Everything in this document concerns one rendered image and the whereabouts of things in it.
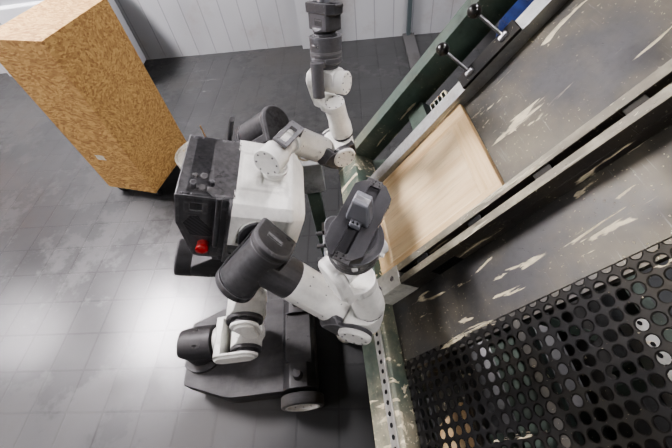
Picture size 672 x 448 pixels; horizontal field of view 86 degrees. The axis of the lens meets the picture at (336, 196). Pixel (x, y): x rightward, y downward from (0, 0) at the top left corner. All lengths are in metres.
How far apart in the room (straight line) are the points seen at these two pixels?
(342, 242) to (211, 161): 0.52
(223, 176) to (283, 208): 0.16
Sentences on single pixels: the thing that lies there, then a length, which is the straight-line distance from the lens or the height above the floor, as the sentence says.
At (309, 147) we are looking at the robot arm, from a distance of 1.13.
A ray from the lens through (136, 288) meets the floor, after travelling 2.64.
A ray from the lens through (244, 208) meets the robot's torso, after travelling 0.83.
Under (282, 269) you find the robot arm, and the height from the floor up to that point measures 1.31.
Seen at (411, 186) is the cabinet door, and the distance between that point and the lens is 1.20.
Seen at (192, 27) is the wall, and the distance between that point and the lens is 4.55.
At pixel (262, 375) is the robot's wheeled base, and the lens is 1.93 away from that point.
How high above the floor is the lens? 1.97
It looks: 50 degrees down
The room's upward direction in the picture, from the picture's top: 9 degrees counter-clockwise
